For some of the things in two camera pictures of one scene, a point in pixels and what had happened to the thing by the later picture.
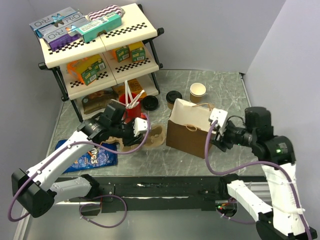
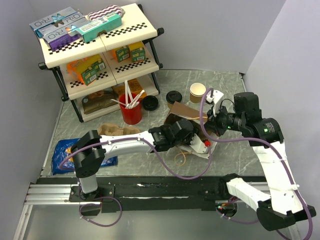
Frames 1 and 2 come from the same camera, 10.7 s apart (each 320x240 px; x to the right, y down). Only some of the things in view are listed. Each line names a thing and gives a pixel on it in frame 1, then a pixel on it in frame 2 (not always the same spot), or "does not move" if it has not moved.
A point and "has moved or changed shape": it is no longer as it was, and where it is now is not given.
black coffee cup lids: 150,103 does not move
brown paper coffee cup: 171,97 does not move
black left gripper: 132,140 → 188,142
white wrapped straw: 127,87 does not move
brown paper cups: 197,90 does not move
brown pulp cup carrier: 157,137 has moved or changed shape
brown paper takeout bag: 187,128 has moved or changed shape
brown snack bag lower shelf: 97,101 does not move
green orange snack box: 89,75 does not move
